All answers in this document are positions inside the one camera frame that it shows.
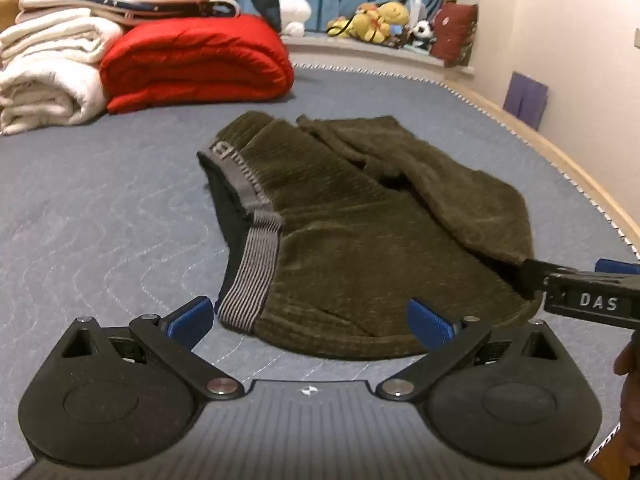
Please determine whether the white fluffy folded blanket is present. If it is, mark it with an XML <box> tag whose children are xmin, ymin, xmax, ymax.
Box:
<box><xmin>0</xmin><ymin>54</ymin><xmax>110</xmax><ymax>136</ymax></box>

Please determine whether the white thin folded blanket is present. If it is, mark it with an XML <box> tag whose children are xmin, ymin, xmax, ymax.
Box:
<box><xmin>0</xmin><ymin>7</ymin><xmax>125</xmax><ymax>67</ymax></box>

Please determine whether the yellow plush toy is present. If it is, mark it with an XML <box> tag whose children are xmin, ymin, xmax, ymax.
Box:
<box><xmin>326</xmin><ymin>2</ymin><xmax>412</xmax><ymax>45</ymax></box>

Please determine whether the white plush toy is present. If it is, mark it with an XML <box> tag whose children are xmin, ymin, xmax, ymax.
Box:
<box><xmin>278</xmin><ymin>0</ymin><xmax>314</xmax><ymax>37</ymax></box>

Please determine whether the striped folded cloth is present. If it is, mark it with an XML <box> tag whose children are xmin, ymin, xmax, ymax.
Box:
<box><xmin>18</xmin><ymin>0</ymin><xmax>242</xmax><ymax>28</ymax></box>

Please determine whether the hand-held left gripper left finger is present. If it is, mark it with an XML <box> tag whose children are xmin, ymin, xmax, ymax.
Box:
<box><xmin>60</xmin><ymin>296</ymin><xmax>246</xmax><ymax>402</ymax></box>

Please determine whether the purple folder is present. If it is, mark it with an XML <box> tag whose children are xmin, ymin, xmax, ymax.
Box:
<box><xmin>502</xmin><ymin>71</ymin><xmax>549</xmax><ymax>132</ymax></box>

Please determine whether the red folded blanket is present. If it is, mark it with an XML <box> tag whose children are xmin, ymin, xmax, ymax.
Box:
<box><xmin>99</xmin><ymin>14</ymin><xmax>296</xmax><ymax>115</ymax></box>

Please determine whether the person's right hand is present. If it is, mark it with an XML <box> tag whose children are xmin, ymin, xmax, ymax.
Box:
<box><xmin>613</xmin><ymin>331</ymin><xmax>640</xmax><ymax>428</ymax></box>

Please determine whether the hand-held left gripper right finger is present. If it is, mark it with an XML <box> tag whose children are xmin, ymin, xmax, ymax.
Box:
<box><xmin>375</xmin><ymin>298</ymin><xmax>562</xmax><ymax>403</ymax></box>

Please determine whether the grey quilted mattress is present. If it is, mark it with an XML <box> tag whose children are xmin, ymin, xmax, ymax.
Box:
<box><xmin>0</xmin><ymin>62</ymin><xmax>640</xmax><ymax>463</ymax></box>

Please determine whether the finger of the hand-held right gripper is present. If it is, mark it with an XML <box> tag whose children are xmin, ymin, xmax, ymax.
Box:
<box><xmin>594</xmin><ymin>258</ymin><xmax>640</xmax><ymax>276</ymax></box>
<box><xmin>519</xmin><ymin>258</ymin><xmax>571</xmax><ymax>307</ymax></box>

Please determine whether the dark red cushion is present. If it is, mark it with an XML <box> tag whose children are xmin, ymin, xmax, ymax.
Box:
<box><xmin>429</xmin><ymin>2</ymin><xmax>479</xmax><ymax>68</ymax></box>

